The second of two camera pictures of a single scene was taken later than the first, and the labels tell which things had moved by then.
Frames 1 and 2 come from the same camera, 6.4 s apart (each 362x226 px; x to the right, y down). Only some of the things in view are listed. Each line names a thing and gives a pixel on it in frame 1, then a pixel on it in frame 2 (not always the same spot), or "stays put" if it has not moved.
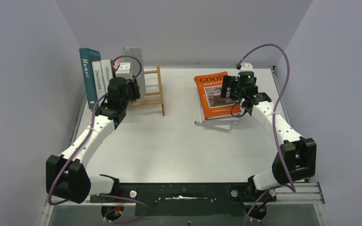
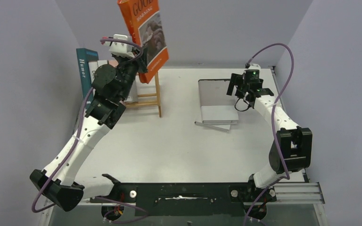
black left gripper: (132, 83) -> (143, 63)
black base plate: (186, 199) stays put
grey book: (226, 127) stays put
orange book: (210, 86) -> (142, 20)
